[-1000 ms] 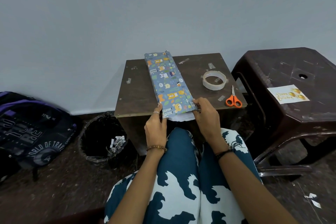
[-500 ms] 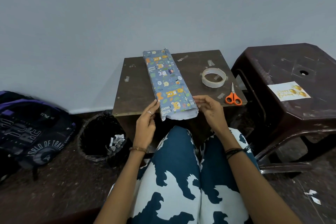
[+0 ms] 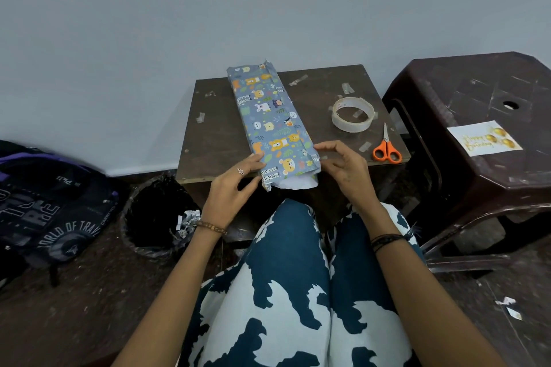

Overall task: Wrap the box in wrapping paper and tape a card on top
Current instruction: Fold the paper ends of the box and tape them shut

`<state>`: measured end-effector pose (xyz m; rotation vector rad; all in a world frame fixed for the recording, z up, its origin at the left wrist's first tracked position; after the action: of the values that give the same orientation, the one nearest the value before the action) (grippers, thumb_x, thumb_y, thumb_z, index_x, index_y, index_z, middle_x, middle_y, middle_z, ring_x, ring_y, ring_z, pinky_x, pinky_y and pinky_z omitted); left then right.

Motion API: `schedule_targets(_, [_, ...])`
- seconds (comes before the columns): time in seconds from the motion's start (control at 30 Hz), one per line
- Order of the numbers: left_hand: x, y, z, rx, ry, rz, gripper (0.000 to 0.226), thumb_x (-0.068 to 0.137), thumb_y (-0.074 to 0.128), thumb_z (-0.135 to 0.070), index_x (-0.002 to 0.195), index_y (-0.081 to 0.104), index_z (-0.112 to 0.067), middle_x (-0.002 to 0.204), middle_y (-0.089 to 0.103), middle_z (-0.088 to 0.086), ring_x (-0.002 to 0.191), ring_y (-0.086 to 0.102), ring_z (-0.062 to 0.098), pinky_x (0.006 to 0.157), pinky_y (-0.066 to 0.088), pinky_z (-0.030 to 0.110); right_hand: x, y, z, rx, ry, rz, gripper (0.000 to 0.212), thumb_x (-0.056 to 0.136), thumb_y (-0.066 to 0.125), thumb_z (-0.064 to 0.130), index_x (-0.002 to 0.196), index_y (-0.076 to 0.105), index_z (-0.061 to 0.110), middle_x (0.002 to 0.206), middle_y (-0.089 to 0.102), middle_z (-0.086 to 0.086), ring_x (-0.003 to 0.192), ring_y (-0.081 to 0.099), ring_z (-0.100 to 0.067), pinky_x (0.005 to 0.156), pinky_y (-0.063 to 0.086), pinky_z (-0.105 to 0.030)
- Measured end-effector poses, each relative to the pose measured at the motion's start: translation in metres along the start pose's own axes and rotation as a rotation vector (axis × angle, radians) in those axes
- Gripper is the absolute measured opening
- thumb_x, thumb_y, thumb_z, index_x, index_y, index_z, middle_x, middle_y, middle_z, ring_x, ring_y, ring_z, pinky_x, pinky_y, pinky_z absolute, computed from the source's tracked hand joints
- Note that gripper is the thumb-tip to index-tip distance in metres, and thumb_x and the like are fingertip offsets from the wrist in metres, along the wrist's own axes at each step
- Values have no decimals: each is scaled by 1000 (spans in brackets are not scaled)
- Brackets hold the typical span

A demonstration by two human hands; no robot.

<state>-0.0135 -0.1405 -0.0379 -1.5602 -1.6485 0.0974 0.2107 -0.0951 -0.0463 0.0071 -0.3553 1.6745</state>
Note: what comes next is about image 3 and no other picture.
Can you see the person's left hand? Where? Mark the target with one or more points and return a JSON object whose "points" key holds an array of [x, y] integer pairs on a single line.
{"points": [[228, 194]]}

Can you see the person's right hand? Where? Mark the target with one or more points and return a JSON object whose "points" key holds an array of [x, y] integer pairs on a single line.
{"points": [[355, 182]]}

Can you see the clear tape roll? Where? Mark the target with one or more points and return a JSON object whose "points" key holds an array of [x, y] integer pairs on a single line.
{"points": [[338, 121]]}

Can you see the happy birthday card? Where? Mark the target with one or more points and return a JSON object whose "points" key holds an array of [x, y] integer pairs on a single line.
{"points": [[467, 141]]}

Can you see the person's left forearm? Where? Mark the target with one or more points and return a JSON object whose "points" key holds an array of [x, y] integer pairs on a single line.
{"points": [[168, 302]]}

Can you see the person's right forearm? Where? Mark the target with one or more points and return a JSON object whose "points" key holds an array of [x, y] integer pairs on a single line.
{"points": [[426, 306]]}

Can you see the crumpled paper scraps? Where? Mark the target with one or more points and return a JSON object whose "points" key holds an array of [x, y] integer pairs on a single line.
{"points": [[188, 225]]}

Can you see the small dark wooden table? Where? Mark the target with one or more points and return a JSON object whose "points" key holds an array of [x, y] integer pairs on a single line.
{"points": [[211, 147]]}

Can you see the black lined trash bin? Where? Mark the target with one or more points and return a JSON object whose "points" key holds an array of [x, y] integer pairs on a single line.
{"points": [[146, 220]]}

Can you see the brown plastic stool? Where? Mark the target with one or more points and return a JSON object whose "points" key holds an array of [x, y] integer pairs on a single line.
{"points": [[452, 182]]}

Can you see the teal white patterned trousers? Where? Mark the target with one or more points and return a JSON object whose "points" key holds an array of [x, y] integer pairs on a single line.
{"points": [[292, 276]]}

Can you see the crumpled clear tape piece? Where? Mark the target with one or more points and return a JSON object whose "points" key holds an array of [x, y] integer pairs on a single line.
{"points": [[298, 80]]}

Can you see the black purple backpack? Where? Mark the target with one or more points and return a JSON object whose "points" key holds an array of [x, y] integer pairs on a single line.
{"points": [[47, 207]]}

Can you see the white paper scrap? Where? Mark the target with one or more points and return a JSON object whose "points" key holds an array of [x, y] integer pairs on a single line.
{"points": [[514, 314], [506, 301]]}

